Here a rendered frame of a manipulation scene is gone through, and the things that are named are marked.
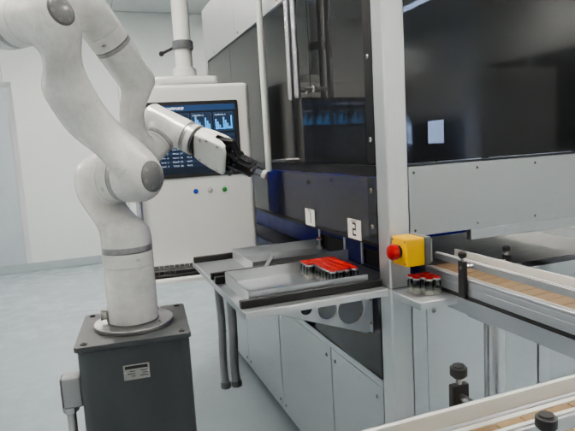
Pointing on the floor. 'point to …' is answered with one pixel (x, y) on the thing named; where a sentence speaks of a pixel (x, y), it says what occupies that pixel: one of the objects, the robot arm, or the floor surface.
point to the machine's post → (392, 201)
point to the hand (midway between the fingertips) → (246, 165)
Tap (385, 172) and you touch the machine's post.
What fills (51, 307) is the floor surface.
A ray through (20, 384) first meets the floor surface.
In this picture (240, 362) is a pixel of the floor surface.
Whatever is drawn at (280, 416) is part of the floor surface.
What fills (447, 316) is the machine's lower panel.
